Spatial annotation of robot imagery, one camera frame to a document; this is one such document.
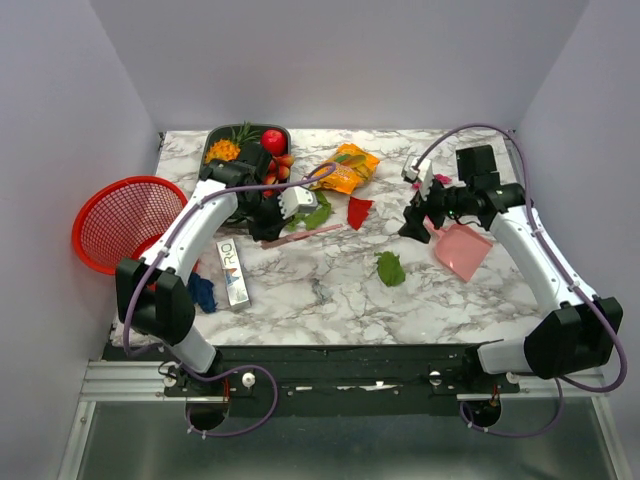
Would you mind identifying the red paper scrap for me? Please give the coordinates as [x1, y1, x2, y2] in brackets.
[347, 196, 374, 231]

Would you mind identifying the dark green paper scrap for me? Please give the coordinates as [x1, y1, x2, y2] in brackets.
[286, 191, 333, 232]

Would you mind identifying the toy cherries bunch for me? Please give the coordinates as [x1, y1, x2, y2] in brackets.
[263, 154, 295, 186]

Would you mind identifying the aluminium frame rail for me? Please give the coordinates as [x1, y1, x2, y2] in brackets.
[80, 361, 223, 404]

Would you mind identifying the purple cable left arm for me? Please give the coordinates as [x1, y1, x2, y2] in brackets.
[122, 162, 337, 439]

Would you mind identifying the pink hand brush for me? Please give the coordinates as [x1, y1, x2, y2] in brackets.
[261, 224, 343, 250]

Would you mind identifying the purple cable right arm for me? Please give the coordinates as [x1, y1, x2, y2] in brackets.
[412, 123, 627, 439]

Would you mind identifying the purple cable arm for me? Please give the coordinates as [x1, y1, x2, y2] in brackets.
[122, 162, 337, 439]
[412, 123, 627, 439]

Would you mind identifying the toy pineapple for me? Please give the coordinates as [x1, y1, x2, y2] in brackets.
[204, 122, 260, 164]

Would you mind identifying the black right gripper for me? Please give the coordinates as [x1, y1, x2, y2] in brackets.
[397, 172, 472, 244]

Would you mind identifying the grey fruit tray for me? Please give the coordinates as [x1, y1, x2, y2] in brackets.
[198, 123, 292, 229]

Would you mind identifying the blue crumpled paper scrap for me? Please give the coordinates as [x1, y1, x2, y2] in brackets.
[187, 272, 217, 314]

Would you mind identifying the magenta crumpled paper scrap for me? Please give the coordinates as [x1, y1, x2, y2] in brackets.
[410, 172, 451, 191]

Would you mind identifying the orange snack bag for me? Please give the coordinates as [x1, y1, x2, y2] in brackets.
[311, 144, 380, 195]

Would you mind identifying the pink plastic dustpan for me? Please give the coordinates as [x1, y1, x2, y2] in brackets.
[424, 217, 493, 283]

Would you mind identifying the red mesh waste basket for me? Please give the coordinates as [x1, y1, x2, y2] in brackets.
[71, 176, 187, 275]

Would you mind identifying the red toy apple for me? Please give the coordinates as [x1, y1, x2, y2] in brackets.
[260, 129, 288, 156]

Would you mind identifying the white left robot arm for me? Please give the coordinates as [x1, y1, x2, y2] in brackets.
[115, 144, 311, 395]

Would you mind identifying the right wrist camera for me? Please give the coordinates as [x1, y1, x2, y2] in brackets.
[401, 155, 434, 201]

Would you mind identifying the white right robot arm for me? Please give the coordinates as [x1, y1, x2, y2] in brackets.
[399, 145, 623, 392]

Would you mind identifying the silver toothpaste box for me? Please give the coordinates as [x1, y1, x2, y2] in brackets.
[216, 238, 251, 310]

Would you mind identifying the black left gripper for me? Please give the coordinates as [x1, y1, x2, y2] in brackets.
[238, 191, 295, 244]

